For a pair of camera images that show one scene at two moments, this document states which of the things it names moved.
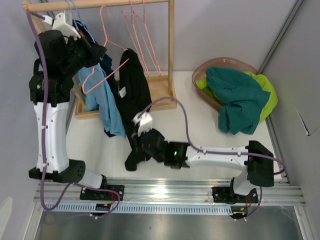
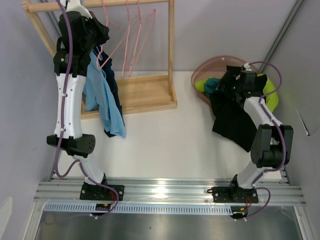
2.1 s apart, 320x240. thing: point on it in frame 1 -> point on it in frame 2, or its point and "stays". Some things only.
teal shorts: [243, 99] -> [210, 85]
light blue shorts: [100, 96] stays
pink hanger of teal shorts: [131, 28] -> [128, 32]
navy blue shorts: [106, 63] stays
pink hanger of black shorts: [113, 74] -> [101, 45]
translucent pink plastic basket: [200, 72] stays
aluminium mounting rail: [181, 191] stays
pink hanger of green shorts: [142, 25] -> [138, 38]
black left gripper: [94, 51] -> [102, 30]
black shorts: [134, 100] -> [231, 122]
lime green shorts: [269, 104] stays
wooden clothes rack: [162, 92] stays
